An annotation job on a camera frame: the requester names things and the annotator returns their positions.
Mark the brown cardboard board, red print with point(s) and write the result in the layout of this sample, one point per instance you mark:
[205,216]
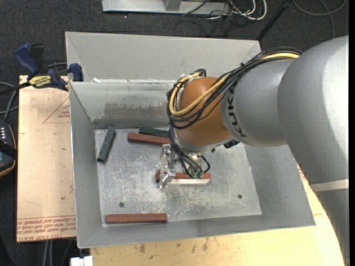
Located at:
[44,162]

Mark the black cylinder on white bracket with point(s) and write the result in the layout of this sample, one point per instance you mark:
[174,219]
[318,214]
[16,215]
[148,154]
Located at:
[231,144]

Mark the red-brown block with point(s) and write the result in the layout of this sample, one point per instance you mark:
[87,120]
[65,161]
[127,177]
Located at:
[147,138]
[183,176]
[136,218]

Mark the dark green flat block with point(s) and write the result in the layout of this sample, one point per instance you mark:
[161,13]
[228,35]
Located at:
[106,144]
[154,131]

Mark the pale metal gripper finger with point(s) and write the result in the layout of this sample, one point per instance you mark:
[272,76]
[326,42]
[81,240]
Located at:
[161,171]
[167,180]

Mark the grey metal bin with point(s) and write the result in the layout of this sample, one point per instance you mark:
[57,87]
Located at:
[133,176]

